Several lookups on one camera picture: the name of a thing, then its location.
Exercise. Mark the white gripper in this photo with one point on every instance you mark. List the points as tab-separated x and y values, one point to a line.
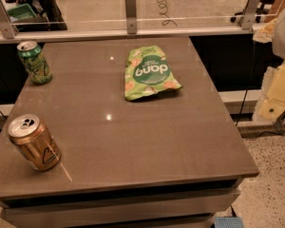
271	102

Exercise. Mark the orange soda can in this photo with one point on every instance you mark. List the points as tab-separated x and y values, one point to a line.
34	141

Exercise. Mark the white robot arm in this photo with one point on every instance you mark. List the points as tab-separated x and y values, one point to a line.
274	32

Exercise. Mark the green rice chip bag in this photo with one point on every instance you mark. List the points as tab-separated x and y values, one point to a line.
147	73

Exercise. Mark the green soda can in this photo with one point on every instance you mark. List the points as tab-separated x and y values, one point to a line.
34	61

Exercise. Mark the blue perforated box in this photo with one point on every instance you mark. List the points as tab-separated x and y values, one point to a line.
222	222

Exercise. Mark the glass barrier panel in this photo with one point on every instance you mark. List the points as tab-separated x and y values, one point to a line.
96	19

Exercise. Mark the green plastic tray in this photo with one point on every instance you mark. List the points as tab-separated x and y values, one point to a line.
20	12

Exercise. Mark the right metal glass bracket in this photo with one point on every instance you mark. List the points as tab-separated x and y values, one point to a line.
248	15

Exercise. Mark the metal glass bracket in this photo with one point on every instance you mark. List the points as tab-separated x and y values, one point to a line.
8	30
131	16
248	15

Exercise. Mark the middle metal glass bracket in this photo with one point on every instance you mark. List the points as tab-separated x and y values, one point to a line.
131	16

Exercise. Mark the left metal glass bracket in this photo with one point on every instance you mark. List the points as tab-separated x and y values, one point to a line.
8	30

